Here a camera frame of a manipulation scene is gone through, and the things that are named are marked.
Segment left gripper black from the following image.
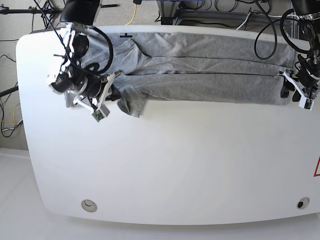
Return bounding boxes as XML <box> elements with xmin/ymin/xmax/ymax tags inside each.
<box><xmin>280</xmin><ymin>67</ymin><xmax>320</xmax><ymax>102</ymax></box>

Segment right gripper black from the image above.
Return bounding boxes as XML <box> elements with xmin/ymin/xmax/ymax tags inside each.
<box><xmin>86</xmin><ymin>77</ymin><xmax>120</xmax><ymax>102</ymax></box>

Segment grey T-shirt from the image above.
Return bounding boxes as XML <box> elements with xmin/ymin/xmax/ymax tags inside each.
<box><xmin>65</xmin><ymin>29</ymin><xmax>297</xmax><ymax>118</ymax></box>

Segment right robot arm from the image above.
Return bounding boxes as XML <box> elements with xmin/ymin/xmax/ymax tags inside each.
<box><xmin>49</xmin><ymin>0</ymin><xmax>114</xmax><ymax>104</ymax></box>

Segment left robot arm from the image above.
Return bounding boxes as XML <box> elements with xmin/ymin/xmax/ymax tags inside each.
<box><xmin>254</xmin><ymin>0</ymin><xmax>320</xmax><ymax>110</ymax></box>

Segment red triangle warning sticker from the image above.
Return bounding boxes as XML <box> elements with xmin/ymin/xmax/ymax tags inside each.
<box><xmin>313</xmin><ymin>158</ymin><xmax>320</xmax><ymax>177</ymax></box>

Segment black tripod stand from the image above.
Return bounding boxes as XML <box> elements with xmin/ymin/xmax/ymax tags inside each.
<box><xmin>0</xmin><ymin>0</ymin><xmax>118</xmax><ymax>35</ymax></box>

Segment right table grommet hole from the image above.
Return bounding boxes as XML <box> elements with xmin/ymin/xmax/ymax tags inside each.
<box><xmin>296</xmin><ymin>197</ymin><xmax>310</xmax><ymax>210</ymax></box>

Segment table grommet hole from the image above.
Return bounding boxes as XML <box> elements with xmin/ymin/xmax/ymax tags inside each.
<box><xmin>296</xmin><ymin>197</ymin><xmax>310</xmax><ymax>210</ymax></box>
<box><xmin>81</xmin><ymin>199</ymin><xmax>98</xmax><ymax>213</ymax></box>

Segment left table grommet hole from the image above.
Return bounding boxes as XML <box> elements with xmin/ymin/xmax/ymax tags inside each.
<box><xmin>81</xmin><ymin>199</ymin><xmax>98</xmax><ymax>213</ymax></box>

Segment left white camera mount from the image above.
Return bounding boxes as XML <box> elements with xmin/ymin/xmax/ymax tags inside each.
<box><xmin>278</xmin><ymin>71</ymin><xmax>320</xmax><ymax>111</ymax></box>

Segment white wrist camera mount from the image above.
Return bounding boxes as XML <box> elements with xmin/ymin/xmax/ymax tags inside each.
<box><xmin>72</xmin><ymin>70</ymin><xmax>125</xmax><ymax>123</ymax></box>

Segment white cable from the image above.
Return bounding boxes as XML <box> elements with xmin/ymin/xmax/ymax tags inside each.
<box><xmin>234</xmin><ymin>9</ymin><xmax>305</xmax><ymax>31</ymax></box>

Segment yellow cable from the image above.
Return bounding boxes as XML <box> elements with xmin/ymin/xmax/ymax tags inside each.
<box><xmin>124</xmin><ymin>2</ymin><xmax>138</xmax><ymax>27</ymax></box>

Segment aluminium frame stand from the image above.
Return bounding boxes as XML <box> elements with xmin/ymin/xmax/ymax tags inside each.
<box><xmin>157</xmin><ymin>0</ymin><xmax>301</xmax><ymax>40</ymax></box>

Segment black floor cables left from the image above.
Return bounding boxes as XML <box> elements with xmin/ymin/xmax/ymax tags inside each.
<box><xmin>0</xmin><ymin>54</ymin><xmax>24</xmax><ymax>138</ymax></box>

